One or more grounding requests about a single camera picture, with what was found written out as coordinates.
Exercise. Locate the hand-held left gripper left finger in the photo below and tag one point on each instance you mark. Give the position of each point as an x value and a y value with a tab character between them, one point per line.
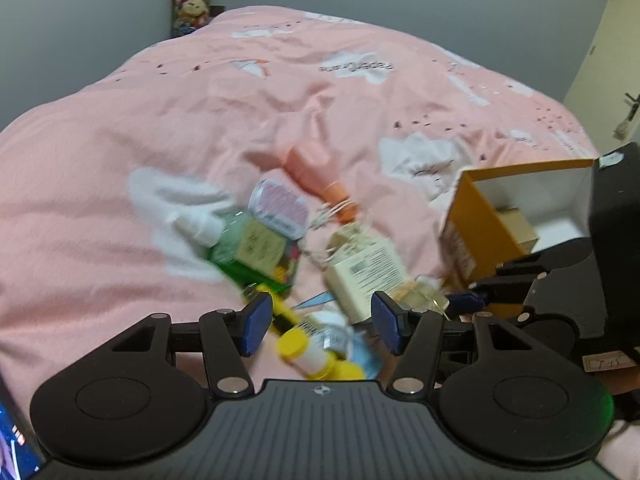
257	322

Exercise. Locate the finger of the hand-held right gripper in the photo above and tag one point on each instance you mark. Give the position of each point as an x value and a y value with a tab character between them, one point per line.
540	262
467	302

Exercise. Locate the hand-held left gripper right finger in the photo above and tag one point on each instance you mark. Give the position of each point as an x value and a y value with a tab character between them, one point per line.
387	322

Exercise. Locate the clear glass perfume bottle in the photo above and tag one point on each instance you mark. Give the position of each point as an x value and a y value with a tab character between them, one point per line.
425	295

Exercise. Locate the orange cardboard box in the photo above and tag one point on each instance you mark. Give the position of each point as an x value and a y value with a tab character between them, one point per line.
475	220

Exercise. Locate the blue mint tin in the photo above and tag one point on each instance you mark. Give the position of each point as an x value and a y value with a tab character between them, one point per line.
280	207

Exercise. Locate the person's right forearm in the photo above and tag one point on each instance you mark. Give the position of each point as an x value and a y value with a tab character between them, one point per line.
622	452

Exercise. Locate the small brown box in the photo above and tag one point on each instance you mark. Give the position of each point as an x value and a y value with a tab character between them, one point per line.
520	227

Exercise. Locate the light blue cloth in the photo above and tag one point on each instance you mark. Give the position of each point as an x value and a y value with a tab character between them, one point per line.
365	357

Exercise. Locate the yellow capped glue stick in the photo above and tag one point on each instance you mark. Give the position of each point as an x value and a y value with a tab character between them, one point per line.
295	347

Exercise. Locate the small white barcode box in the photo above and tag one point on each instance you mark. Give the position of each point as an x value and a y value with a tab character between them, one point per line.
365	272

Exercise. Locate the clear plastic jar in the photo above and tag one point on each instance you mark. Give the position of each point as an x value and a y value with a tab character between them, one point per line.
330	332

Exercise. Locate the green bottle with white cap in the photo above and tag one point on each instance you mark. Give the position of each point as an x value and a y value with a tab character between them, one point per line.
235	255

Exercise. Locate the pink bottle with orange cap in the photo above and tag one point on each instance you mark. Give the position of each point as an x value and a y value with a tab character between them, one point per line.
310	165

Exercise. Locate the cream door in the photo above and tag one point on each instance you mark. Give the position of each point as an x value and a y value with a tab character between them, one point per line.
610	35

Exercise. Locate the pink printed blanket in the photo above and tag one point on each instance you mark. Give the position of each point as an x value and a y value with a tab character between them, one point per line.
150	125

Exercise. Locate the phone with lit screen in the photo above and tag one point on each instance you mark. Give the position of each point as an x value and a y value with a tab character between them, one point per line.
17	435

